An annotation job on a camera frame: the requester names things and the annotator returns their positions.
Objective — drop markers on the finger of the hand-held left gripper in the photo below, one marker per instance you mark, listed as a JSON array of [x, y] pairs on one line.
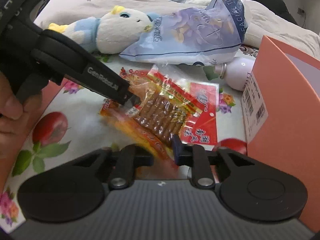
[[126, 92]]

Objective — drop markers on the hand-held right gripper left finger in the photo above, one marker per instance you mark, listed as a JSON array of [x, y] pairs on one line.
[[127, 160]]

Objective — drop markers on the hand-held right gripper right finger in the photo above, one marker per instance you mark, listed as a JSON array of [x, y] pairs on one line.
[[178, 150]]

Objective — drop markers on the orange snack packet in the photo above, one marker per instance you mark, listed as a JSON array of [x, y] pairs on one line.
[[147, 136]]

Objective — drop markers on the clear brown sticks snack packet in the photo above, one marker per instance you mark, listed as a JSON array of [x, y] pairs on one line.
[[160, 115]]

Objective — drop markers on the shallow orange box lid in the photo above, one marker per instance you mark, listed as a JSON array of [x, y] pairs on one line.
[[51, 96]]

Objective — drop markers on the deep orange cardboard box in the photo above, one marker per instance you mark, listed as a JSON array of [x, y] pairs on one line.
[[287, 105]]

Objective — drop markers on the person's left hand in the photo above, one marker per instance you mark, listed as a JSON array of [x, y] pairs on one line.
[[12, 130]]

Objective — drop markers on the red flat printed packet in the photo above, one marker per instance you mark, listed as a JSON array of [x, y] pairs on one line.
[[205, 120]]

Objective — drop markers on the white blue plush toy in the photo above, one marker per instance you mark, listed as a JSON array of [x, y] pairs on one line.
[[112, 30]]

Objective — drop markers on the blue facial tissue pack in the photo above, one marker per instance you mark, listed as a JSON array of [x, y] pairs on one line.
[[195, 30]]

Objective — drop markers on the white bottle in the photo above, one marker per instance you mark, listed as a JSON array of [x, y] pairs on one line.
[[237, 75]]

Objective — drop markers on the grey duvet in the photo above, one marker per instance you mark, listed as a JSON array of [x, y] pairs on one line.
[[275, 32]]

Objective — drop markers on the black jacket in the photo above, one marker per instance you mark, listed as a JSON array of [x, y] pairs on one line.
[[270, 0]]

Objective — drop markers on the black wall socket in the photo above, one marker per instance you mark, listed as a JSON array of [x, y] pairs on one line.
[[301, 11]]

